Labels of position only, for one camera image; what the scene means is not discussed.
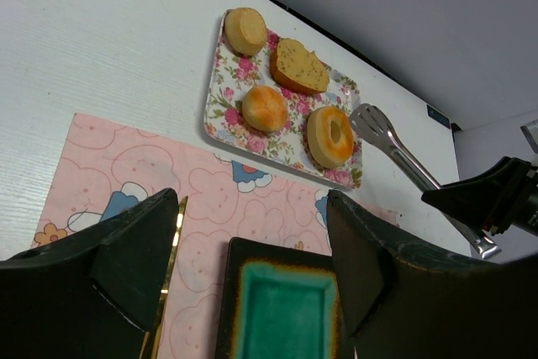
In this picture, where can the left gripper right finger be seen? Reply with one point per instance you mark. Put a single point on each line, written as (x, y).
(403, 297)

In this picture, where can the pink bunny placemat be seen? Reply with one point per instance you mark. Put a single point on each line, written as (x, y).
(107, 167)

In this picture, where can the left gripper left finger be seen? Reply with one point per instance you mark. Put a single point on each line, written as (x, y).
(93, 294)

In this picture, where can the round orange bun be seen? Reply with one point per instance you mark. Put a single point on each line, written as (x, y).
(264, 109)

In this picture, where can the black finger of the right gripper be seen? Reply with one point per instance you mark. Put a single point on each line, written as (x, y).
(471, 201)

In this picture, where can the small round cake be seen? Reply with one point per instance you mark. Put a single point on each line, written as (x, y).
(245, 30)

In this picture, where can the square teal black plate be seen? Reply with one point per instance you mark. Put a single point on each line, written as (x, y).
(278, 302)

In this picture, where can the gold knife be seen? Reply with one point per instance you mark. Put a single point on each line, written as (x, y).
(151, 343)

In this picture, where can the ring donut bread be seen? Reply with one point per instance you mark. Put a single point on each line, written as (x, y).
(329, 137)

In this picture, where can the metal serving tongs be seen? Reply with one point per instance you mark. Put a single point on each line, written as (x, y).
(373, 126)

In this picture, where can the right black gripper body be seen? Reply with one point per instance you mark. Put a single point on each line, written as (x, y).
(516, 182)

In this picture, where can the floral rectangular tray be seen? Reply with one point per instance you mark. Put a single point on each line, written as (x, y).
(234, 75)

